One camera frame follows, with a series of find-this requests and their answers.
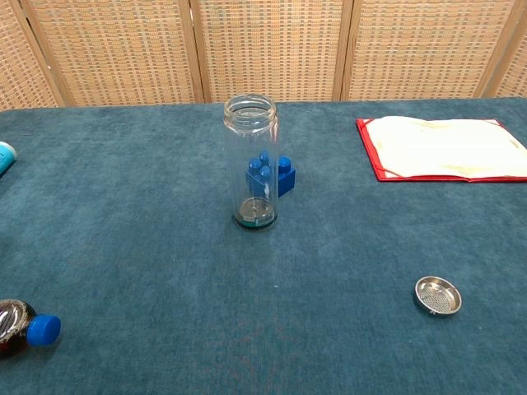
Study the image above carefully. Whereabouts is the small metal strainer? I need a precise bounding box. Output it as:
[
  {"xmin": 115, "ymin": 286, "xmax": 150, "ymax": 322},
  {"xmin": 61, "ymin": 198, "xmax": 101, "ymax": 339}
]
[{"xmin": 413, "ymin": 276, "xmax": 463, "ymax": 318}]

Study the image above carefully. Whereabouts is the clear glass jar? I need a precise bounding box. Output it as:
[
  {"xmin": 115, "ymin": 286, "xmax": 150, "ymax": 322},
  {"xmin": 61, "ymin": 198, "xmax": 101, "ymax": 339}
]
[{"xmin": 223, "ymin": 93, "xmax": 277, "ymax": 231}]

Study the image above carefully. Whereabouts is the blue plastic building block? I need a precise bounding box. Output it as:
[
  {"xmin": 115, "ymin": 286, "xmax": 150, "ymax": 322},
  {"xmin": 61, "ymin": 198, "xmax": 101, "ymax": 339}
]
[{"xmin": 245, "ymin": 151, "xmax": 297, "ymax": 198}]

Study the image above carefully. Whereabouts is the teal velvet tablecloth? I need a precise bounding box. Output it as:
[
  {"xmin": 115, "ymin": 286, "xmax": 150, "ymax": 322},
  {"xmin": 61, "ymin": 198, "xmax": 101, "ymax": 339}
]
[{"xmin": 0, "ymin": 96, "xmax": 527, "ymax": 395}]

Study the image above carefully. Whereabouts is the open red folder white paper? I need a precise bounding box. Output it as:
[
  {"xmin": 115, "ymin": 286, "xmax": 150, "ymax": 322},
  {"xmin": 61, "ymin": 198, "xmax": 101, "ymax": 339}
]
[{"xmin": 356, "ymin": 115, "xmax": 527, "ymax": 184}]

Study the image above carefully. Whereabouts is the cola bottle with blue cap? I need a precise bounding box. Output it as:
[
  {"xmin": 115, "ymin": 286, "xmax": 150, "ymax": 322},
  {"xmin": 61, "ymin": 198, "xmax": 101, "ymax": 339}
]
[{"xmin": 0, "ymin": 299, "xmax": 62, "ymax": 361}]

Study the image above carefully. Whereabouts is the light blue tube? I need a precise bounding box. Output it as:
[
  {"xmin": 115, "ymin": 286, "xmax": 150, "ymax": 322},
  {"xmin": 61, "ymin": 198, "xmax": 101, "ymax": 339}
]
[{"xmin": 0, "ymin": 141, "xmax": 18, "ymax": 179}]

